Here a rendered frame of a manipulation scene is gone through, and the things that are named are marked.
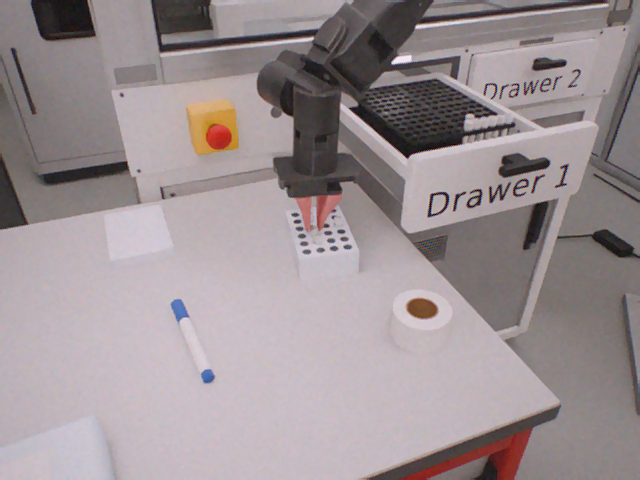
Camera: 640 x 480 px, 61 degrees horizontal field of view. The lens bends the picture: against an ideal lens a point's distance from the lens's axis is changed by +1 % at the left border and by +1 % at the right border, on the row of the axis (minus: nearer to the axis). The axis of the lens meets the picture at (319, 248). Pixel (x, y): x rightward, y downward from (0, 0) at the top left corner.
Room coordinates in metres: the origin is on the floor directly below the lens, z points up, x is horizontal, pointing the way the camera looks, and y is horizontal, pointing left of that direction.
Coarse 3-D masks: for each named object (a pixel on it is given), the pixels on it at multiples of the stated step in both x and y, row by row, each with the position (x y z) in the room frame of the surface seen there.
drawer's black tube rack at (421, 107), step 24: (384, 96) 0.89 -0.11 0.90; (408, 96) 0.89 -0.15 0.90; (432, 96) 0.89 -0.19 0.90; (456, 96) 0.88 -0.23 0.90; (384, 120) 0.79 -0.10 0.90; (408, 120) 0.78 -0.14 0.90; (432, 120) 0.79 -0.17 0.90; (456, 120) 0.79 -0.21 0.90; (408, 144) 0.76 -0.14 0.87; (432, 144) 0.76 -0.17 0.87; (456, 144) 0.75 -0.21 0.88
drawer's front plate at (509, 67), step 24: (528, 48) 1.06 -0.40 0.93; (552, 48) 1.07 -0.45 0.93; (576, 48) 1.09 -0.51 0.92; (480, 72) 1.01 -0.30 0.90; (504, 72) 1.03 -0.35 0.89; (528, 72) 1.05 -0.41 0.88; (552, 72) 1.08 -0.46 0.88; (576, 72) 1.10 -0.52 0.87; (504, 96) 1.04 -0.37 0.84; (528, 96) 1.06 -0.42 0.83; (552, 96) 1.08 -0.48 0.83
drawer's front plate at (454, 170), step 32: (576, 128) 0.69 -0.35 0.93; (416, 160) 0.60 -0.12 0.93; (448, 160) 0.61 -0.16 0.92; (480, 160) 0.63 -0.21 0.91; (576, 160) 0.69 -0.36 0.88; (416, 192) 0.60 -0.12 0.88; (448, 192) 0.61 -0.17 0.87; (512, 192) 0.65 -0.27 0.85; (544, 192) 0.68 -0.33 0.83; (576, 192) 0.70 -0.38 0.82; (416, 224) 0.60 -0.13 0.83
